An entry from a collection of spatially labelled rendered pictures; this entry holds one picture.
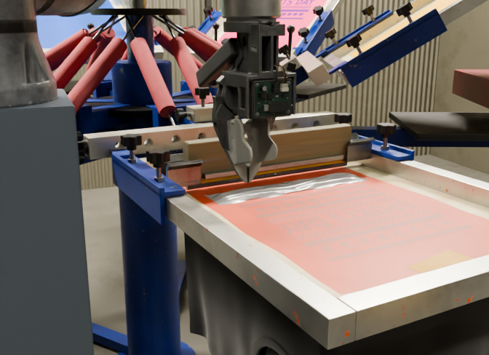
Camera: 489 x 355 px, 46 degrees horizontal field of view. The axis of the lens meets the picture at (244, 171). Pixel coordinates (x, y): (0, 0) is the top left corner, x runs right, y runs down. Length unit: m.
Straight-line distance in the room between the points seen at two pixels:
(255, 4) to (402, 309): 0.40
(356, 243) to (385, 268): 0.10
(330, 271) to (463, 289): 0.18
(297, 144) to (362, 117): 4.03
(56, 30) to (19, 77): 2.04
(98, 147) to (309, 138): 0.47
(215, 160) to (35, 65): 0.51
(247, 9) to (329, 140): 0.66
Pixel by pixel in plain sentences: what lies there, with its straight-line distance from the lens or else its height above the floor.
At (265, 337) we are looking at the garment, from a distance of 0.94.
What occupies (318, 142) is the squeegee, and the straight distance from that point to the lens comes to 1.31.
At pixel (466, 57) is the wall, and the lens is 5.40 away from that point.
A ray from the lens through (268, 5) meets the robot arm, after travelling 0.72.
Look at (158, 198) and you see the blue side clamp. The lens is 1.05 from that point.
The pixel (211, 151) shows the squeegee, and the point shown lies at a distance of 1.17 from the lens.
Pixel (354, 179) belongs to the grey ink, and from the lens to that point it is 1.28.
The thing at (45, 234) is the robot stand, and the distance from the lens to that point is 0.77.
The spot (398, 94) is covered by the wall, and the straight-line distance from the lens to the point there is 5.46.
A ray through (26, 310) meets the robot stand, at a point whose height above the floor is 0.94.
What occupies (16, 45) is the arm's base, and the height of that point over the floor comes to 1.27.
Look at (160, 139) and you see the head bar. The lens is 1.38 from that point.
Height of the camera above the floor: 1.31
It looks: 15 degrees down
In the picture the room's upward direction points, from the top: straight up
